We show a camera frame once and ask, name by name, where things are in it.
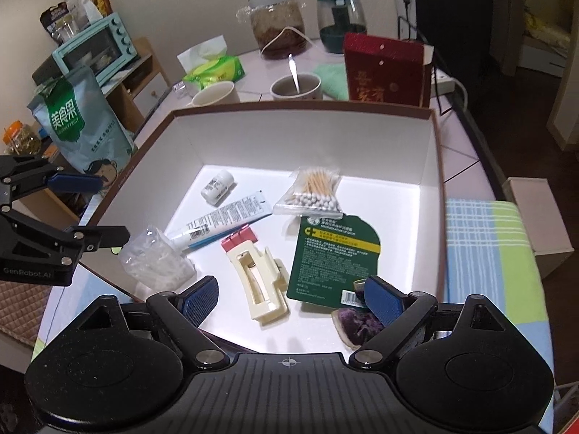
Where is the cotton swabs plastic bag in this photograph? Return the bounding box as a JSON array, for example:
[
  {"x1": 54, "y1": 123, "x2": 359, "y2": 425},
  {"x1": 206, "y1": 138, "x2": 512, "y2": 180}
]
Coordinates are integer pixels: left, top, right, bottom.
[{"x1": 273, "y1": 167, "x2": 343, "y2": 220}]

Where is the mint toaster oven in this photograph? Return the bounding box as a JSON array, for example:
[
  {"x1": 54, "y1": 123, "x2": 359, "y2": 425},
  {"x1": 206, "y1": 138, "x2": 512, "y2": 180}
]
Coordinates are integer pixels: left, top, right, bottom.
[{"x1": 52, "y1": 13, "x2": 138, "y2": 86}]

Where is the purple velvet scrunchie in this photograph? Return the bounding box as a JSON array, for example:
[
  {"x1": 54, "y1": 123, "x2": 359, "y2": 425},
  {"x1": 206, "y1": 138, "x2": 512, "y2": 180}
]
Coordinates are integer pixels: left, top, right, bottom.
[{"x1": 331, "y1": 307, "x2": 385, "y2": 350}]

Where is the pink binder clip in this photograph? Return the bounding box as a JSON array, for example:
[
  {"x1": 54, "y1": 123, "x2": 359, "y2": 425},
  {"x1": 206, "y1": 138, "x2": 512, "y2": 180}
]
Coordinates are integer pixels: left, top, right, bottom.
[{"x1": 221, "y1": 224, "x2": 258, "y2": 253}]

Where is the plaid blue green tablecloth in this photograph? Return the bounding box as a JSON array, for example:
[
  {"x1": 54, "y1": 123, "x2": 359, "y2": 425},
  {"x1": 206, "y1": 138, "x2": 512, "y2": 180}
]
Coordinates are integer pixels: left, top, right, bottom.
[{"x1": 31, "y1": 198, "x2": 555, "y2": 434}]

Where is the small white pill bottle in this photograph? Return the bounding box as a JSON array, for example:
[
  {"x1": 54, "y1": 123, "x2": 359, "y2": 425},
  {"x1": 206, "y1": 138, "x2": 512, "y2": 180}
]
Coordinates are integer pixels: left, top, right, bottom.
[{"x1": 200, "y1": 170, "x2": 234, "y2": 206}]

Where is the glass jar white lid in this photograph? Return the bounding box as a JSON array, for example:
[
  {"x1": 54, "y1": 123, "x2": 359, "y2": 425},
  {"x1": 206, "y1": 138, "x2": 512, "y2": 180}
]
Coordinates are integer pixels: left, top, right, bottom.
[{"x1": 236, "y1": 0, "x2": 308, "y2": 60}]

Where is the red gift box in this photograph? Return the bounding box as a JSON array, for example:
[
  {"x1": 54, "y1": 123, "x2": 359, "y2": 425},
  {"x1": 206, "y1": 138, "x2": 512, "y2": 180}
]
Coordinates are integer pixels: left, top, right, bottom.
[{"x1": 343, "y1": 33, "x2": 434, "y2": 108}]

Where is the green product backing card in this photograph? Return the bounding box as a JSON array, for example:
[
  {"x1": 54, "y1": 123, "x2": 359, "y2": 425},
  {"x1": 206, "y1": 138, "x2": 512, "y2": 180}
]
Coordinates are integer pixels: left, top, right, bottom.
[{"x1": 287, "y1": 214, "x2": 381, "y2": 309}]

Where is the white blue ointment tube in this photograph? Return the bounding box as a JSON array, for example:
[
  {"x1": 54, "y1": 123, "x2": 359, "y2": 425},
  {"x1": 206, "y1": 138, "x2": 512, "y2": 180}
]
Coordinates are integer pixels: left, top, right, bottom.
[{"x1": 167, "y1": 191, "x2": 273, "y2": 252}]

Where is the white mug with spoon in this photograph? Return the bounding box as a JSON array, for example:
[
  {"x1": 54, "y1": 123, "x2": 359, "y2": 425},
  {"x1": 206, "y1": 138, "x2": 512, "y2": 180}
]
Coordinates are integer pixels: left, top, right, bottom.
[{"x1": 270, "y1": 55, "x2": 323, "y2": 101}]

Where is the green tissue pack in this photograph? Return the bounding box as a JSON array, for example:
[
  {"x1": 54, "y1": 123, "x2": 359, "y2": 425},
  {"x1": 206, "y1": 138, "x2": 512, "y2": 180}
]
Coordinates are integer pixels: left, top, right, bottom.
[{"x1": 177, "y1": 35, "x2": 245, "y2": 97}]

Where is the white cardboard box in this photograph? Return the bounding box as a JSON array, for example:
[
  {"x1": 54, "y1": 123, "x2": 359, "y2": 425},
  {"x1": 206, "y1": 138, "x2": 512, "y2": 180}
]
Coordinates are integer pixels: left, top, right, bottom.
[{"x1": 503, "y1": 177, "x2": 574, "y2": 279}]

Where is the cream plastic hair claw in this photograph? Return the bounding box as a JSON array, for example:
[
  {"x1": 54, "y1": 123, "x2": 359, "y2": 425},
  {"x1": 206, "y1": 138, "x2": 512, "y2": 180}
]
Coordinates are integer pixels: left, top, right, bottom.
[{"x1": 227, "y1": 240, "x2": 288, "y2": 325}]

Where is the blue green snack bag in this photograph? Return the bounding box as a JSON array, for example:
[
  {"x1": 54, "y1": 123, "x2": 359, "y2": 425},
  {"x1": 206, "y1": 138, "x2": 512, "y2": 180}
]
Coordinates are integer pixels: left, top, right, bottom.
[{"x1": 28, "y1": 65, "x2": 136, "y2": 190}]

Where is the brown cardboard storage box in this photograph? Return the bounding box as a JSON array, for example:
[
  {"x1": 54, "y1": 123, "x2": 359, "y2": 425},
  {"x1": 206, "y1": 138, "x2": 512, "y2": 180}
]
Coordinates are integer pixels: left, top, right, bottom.
[{"x1": 90, "y1": 101, "x2": 445, "y2": 355}]

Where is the white empty cup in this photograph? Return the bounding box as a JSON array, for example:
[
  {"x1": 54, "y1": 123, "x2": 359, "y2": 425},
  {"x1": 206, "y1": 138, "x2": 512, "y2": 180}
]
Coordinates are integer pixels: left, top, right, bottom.
[{"x1": 191, "y1": 81, "x2": 240, "y2": 107}]

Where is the green folded cloth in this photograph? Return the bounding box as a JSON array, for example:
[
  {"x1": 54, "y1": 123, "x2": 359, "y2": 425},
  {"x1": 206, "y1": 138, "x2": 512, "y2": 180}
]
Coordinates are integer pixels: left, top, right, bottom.
[{"x1": 313, "y1": 63, "x2": 349, "y2": 101}]

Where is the white power strip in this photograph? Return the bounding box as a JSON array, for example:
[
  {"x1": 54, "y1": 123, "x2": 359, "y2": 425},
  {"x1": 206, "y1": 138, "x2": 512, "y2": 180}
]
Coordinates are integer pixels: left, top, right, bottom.
[{"x1": 431, "y1": 69, "x2": 456, "y2": 97}]

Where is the wooden side shelf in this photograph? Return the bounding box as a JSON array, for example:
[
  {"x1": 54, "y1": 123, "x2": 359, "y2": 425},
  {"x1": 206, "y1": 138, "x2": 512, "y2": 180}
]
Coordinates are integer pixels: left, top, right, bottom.
[{"x1": 16, "y1": 37, "x2": 170, "y2": 225}]

